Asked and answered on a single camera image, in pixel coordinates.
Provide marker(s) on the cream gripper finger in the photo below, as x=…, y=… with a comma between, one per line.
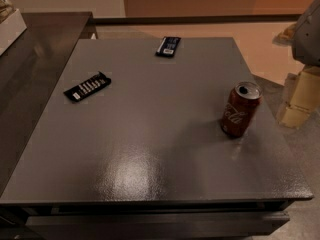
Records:
x=300, y=97

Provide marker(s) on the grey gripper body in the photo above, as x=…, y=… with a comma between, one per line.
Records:
x=308, y=39

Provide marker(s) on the red coke can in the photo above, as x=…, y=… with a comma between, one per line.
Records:
x=243, y=102

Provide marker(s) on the dark side counter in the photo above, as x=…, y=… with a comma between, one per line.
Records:
x=29, y=71

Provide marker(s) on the white box on counter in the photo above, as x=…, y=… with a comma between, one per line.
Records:
x=12, y=25

